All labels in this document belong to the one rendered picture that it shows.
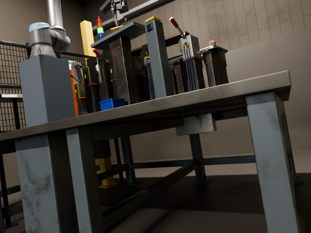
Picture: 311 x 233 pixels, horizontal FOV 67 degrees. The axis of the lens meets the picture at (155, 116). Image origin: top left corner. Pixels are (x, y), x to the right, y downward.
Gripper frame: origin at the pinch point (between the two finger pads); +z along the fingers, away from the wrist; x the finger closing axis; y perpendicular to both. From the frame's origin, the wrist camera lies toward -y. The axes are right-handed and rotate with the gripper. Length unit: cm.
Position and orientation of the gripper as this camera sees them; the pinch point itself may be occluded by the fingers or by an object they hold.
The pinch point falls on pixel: (117, 26)
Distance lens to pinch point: 150.0
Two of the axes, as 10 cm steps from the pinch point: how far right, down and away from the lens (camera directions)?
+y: 9.6, -1.5, -2.3
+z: 1.5, 9.9, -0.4
